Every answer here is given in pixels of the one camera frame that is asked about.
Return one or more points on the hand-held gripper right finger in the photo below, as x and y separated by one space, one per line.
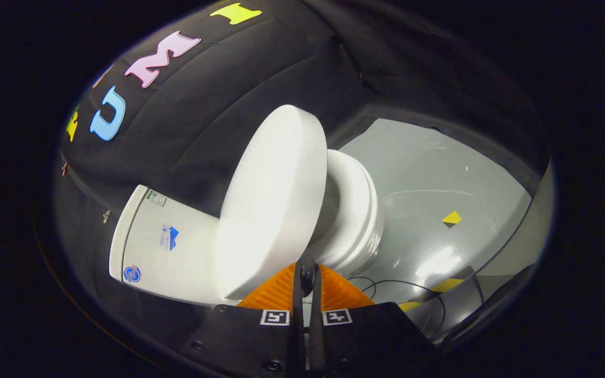
365 336

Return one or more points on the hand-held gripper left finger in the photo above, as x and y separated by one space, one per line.
250 341

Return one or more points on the white toilet lid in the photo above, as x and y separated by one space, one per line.
271 210

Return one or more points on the white toilet body with tank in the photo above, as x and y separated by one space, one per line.
171 252

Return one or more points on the yellow black floor tape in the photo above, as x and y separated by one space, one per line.
447 285

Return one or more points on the yellow black square floor sticker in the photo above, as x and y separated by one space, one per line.
452 216

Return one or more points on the small silver clip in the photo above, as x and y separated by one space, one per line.
106 216

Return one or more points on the black backdrop cloth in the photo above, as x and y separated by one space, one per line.
239 79

